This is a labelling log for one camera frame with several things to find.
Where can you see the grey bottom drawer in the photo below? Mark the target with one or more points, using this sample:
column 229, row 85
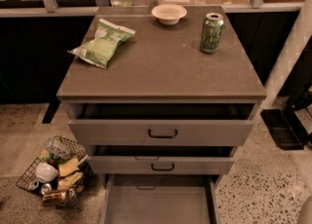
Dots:
column 159, row 199

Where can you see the grey drawer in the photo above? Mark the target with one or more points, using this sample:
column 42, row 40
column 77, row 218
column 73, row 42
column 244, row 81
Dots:
column 162, row 160
column 159, row 199
column 161, row 132

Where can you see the grey drawer cabinet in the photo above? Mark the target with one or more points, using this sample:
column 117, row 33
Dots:
column 162, row 74

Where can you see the grey top drawer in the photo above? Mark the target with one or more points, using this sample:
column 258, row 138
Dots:
column 161, row 132

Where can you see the grey middle drawer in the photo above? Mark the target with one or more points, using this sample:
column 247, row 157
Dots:
column 162, row 160

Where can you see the green chip bag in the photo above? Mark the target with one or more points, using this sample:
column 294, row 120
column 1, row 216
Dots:
column 108, row 37

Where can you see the white bowl on cabinet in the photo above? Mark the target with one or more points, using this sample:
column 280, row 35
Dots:
column 169, row 14

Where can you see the green soda can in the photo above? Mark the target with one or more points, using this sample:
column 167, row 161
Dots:
column 211, row 32

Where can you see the clear plastic bottle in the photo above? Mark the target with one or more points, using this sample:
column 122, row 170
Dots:
column 57, row 147

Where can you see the yellow sponge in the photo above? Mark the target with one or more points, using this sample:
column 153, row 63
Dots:
column 68, row 167

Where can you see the black floor tray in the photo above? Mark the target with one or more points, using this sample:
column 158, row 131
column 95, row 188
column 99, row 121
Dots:
column 287, row 131

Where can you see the white bowl in basket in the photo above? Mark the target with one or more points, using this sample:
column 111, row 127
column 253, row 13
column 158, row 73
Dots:
column 45, row 172

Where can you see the brown shiny packet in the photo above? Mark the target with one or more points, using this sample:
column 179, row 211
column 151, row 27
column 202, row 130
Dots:
column 58, row 197

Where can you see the silver can in basket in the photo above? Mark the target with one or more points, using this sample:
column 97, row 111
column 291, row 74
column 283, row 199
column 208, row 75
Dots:
column 33, row 186

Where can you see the black wire basket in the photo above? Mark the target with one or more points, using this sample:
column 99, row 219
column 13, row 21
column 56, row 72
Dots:
column 73, row 184

